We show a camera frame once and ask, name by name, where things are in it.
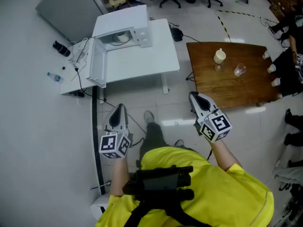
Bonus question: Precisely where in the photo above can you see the black power adapter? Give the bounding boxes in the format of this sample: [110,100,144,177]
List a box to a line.
[170,26,184,43]

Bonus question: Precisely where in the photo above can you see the yellow black floor tape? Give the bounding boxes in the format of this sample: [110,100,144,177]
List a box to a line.
[214,9,279,42]

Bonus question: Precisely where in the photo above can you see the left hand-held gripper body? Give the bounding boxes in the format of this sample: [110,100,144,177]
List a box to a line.
[98,126,132,160]

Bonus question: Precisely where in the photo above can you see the black power cable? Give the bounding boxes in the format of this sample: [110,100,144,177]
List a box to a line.
[74,67,147,135]

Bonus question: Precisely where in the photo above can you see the cream mug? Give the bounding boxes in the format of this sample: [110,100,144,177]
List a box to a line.
[213,48,227,65]

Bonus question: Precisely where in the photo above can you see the black floor cable cover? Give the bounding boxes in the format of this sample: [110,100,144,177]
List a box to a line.
[91,86,107,196]

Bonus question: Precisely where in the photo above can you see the white table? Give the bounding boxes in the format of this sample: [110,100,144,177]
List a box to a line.
[60,18,180,96]

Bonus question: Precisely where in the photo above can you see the person's grey shoe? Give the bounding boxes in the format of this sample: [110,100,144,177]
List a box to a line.
[143,110,155,125]

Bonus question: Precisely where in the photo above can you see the person's right forearm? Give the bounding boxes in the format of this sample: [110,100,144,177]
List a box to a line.
[209,140,242,172]

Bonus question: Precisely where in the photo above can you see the clear drinking glass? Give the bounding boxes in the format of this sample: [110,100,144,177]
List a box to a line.
[233,63,247,77]

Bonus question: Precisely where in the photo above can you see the white microwave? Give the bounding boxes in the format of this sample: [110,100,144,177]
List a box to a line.
[86,4,153,89]

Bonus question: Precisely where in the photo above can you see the person's left forearm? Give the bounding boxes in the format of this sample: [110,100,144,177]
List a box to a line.
[109,157,131,197]

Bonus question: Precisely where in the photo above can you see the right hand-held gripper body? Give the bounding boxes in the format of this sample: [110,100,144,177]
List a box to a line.
[194,107,232,143]

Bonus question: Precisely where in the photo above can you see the person's yellow shirt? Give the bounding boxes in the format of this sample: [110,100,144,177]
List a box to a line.
[94,147,275,227]

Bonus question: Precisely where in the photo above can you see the white cloth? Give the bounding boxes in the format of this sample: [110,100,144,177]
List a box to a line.
[272,159,303,187]

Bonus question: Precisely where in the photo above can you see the wooden table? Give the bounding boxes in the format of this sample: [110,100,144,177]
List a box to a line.
[186,41,284,109]

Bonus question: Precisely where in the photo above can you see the person's dark trouser leg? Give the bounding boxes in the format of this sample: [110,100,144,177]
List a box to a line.
[139,122,197,162]

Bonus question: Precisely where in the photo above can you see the white power strip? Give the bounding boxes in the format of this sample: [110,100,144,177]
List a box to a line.
[68,48,88,73]

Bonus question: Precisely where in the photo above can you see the black chest-mounted device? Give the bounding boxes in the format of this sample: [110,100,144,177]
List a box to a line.
[122,165,195,227]

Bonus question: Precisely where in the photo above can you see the black bottle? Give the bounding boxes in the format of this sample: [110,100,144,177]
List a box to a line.
[52,40,71,57]

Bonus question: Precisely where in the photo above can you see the clear plastic water bottle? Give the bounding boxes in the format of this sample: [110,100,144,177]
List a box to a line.
[46,71,65,84]

